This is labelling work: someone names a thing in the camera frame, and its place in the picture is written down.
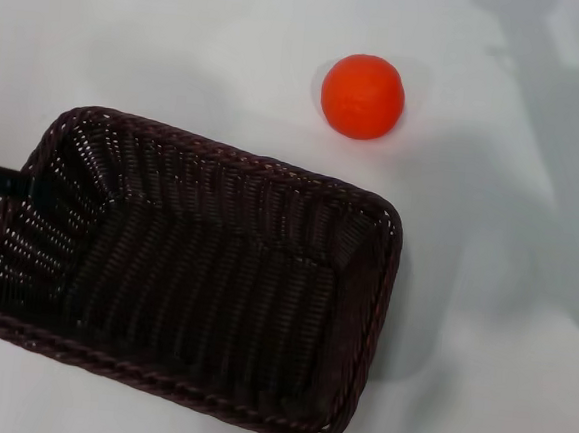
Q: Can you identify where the dark brown woven basket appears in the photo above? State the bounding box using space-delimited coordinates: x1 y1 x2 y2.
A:
0 97 413 433

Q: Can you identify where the orange mandarin fruit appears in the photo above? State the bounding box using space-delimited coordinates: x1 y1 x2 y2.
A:
317 51 410 144

